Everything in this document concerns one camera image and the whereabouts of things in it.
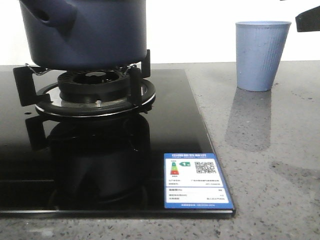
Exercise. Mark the light blue ribbed plastic cup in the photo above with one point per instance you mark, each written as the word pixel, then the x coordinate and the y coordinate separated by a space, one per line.
pixel 259 48

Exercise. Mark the blue white energy label sticker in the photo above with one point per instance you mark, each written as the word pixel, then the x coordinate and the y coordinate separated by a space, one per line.
pixel 194 181

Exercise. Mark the dark blue cooking pot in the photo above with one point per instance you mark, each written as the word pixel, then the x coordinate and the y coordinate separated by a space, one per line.
pixel 85 34

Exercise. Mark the black metal pot support grate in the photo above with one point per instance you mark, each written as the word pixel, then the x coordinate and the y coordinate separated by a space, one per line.
pixel 47 100

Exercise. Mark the black round gas burner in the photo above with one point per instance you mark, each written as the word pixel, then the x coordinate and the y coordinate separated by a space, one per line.
pixel 88 87

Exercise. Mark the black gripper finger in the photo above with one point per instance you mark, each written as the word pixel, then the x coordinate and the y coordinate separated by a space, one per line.
pixel 309 20

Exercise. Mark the black glass gas stove top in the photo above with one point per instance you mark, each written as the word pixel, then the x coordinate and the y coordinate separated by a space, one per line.
pixel 106 168

